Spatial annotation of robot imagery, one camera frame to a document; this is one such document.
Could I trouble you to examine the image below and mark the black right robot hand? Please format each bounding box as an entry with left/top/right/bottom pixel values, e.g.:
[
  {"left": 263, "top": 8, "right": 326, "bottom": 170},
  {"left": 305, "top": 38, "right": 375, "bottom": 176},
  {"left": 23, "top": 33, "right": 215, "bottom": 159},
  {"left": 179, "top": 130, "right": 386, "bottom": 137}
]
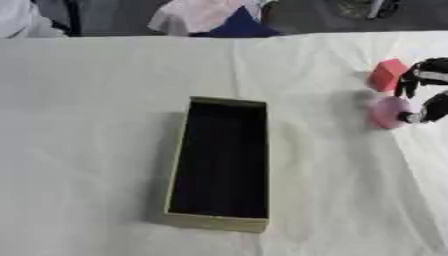
[{"left": 393, "top": 56, "right": 448, "bottom": 125}]

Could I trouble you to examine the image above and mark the tan box with black inside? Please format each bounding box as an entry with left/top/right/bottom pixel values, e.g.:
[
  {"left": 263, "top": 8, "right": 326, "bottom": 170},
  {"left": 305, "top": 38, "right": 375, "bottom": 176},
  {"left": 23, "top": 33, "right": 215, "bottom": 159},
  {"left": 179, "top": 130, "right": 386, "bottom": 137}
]
[{"left": 161, "top": 96, "right": 272, "bottom": 234}]

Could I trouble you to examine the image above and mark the red block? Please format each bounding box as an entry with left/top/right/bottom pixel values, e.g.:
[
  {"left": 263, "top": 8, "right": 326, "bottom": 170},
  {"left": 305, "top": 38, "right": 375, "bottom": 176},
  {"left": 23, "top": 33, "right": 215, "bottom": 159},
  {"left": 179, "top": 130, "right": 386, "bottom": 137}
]
[{"left": 365, "top": 58, "right": 410, "bottom": 93}]

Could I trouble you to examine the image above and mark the pink round object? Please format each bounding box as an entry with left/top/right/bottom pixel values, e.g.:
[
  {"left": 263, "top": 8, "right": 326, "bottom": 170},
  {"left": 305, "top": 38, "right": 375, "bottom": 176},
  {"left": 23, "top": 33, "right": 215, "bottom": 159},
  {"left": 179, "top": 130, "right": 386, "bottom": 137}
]
[{"left": 367, "top": 95, "right": 422, "bottom": 130}]

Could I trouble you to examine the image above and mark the tripod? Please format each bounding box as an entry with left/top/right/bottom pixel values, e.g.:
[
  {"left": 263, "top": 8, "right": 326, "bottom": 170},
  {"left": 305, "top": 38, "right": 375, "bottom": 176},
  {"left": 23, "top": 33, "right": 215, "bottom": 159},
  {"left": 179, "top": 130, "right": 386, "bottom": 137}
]
[{"left": 336, "top": 0, "right": 405, "bottom": 21}]

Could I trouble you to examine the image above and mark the person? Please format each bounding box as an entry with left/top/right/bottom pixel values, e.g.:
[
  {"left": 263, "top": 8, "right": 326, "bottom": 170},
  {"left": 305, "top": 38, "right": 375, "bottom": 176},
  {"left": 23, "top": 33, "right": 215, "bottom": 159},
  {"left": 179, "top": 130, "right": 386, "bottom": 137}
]
[
  {"left": 0, "top": 0, "right": 83, "bottom": 39},
  {"left": 147, "top": 0, "right": 286, "bottom": 38}
]

